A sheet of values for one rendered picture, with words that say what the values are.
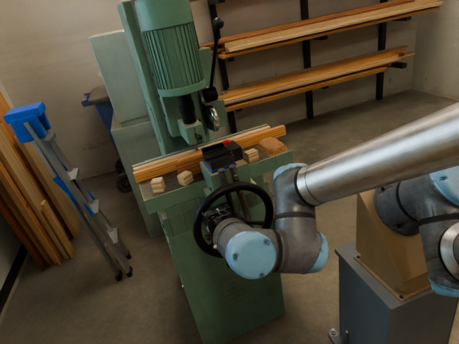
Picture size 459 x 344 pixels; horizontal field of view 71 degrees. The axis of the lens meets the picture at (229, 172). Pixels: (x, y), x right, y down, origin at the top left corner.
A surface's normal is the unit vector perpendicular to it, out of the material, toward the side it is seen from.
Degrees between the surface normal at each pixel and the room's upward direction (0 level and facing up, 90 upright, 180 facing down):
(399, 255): 45
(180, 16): 90
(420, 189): 75
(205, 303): 90
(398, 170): 107
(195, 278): 90
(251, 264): 68
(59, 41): 90
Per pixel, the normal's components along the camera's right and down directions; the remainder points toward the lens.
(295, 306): -0.17, -0.87
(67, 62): 0.29, 0.41
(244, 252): 0.22, 0.06
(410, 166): -0.46, 0.71
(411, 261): 0.11, -0.33
